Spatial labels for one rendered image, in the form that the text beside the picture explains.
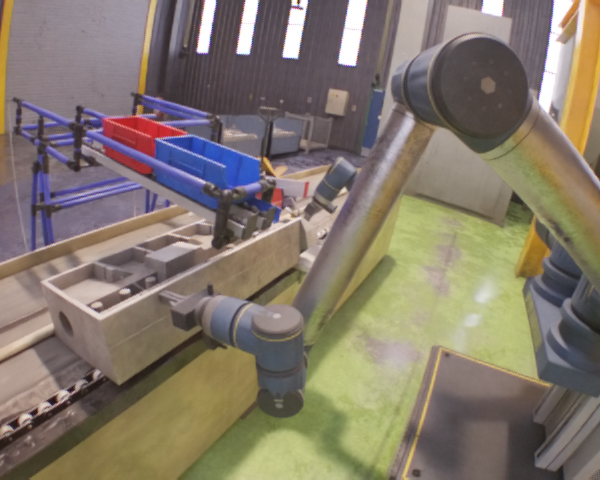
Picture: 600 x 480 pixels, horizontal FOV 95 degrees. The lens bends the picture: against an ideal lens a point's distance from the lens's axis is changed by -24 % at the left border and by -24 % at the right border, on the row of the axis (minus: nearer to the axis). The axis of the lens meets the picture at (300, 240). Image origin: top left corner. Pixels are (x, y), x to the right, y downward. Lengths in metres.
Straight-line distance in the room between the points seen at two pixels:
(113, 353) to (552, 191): 0.96
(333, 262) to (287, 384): 0.28
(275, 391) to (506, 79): 0.72
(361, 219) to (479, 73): 0.40
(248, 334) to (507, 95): 0.62
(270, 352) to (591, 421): 1.34
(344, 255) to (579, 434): 1.31
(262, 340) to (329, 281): 0.21
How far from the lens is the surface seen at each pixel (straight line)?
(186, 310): 0.84
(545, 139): 0.57
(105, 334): 0.90
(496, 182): 6.92
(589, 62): 4.88
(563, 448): 1.77
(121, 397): 1.02
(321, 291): 0.83
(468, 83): 0.49
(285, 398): 0.82
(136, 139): 1.20
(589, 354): 1.28
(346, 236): 0.77
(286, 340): 0.71
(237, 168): 1.11
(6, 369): 1.20
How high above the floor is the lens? 1.52
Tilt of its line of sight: 23 degrees down
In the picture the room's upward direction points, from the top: 10 degrees clockwise
